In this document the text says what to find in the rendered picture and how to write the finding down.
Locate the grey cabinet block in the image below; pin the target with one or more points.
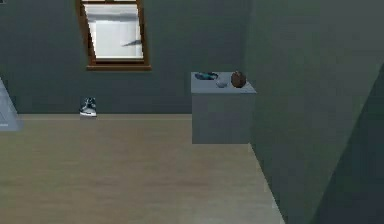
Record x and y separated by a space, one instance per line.
221 113

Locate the blue flat dish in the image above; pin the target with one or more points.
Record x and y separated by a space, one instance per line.
206 76

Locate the small grey bowl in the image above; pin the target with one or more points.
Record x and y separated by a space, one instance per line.
221 83

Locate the brown round ball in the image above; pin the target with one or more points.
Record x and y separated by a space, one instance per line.
238 79

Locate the grey and white sneaker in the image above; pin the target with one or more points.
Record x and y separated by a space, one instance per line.
88 107

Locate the brown framed window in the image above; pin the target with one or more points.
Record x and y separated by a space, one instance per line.
115 33

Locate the pale grey furniture piece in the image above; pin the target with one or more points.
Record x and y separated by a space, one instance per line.
6 111

